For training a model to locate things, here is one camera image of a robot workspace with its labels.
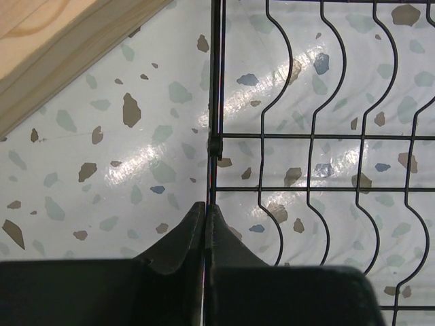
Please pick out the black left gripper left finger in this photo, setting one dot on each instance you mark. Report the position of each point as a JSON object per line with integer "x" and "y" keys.
{"x": 160, "y": 286}

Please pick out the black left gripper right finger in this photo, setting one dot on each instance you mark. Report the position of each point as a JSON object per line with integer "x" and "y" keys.
{"x": 240, "y": 289}

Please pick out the black wire dish rack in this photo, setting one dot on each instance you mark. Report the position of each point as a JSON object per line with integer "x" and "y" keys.
{"x": 323, "y": 117}

